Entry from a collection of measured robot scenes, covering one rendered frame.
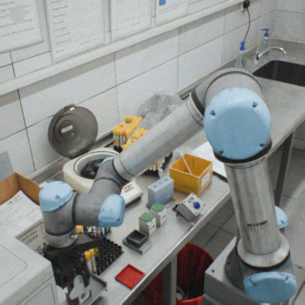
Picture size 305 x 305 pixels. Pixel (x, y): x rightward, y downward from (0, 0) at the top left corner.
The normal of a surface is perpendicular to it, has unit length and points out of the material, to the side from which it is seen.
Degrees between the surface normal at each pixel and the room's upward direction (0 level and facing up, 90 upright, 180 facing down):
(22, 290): 90
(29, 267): 0
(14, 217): 1
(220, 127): 82
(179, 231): 0
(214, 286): 90
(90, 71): 90
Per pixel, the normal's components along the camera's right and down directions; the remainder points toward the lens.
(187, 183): -0.54, 0.45
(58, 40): 0.78, 0.36
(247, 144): -0.14, 0.40
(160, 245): -0.02, -0.85
